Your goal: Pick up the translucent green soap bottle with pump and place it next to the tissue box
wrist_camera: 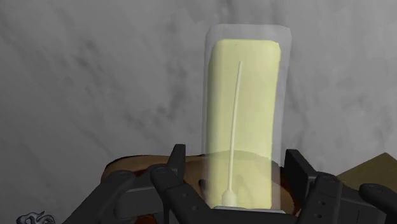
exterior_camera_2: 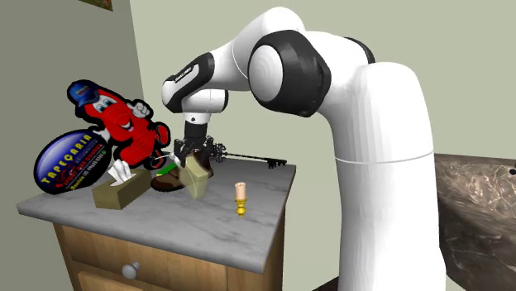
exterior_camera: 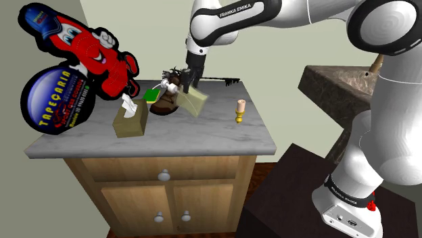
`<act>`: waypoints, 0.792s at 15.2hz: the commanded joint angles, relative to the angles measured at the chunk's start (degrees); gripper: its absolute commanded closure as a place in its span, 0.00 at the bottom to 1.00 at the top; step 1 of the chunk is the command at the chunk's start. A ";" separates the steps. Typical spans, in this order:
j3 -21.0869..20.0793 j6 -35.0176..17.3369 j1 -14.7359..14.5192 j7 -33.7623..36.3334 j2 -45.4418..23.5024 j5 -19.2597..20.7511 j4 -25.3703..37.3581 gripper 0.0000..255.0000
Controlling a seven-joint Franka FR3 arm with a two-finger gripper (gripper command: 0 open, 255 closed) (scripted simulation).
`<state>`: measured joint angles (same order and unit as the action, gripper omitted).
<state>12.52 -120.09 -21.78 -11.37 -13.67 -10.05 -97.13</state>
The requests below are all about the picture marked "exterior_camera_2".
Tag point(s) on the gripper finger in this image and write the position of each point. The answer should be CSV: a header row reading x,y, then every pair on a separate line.
x,y
180,150
209,147

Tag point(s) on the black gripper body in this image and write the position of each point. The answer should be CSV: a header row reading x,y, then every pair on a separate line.
x,y
196,132

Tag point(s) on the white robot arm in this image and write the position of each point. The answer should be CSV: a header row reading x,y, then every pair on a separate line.
x,y
375,133

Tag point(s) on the green and white stick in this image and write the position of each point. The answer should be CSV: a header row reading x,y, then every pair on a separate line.
x,y
164,171

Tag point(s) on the tan wedge-shaped box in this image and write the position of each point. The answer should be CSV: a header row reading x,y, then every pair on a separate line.
x,y
195,179

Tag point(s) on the brown leather shoe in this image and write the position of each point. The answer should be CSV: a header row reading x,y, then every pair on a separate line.
x,y
167,183

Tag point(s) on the black ornate key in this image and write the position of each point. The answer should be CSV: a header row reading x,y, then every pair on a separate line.
x,y
258,158

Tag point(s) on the candle in gold holder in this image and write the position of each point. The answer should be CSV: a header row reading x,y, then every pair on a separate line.
x,y
240,193

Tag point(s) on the red cartoon figure sign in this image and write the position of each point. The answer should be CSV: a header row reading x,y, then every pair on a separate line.
x,y
129,129

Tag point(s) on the wooden cabinet with marble top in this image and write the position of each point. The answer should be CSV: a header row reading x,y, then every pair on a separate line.
x,y
177,225

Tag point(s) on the tan tissue box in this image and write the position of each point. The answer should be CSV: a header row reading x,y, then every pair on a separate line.
x,y
117,192

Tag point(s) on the brown marbled counter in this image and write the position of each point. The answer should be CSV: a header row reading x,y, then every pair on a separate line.
x,y
475,217

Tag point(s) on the wall picture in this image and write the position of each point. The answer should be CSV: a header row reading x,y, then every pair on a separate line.
x,y
98,3

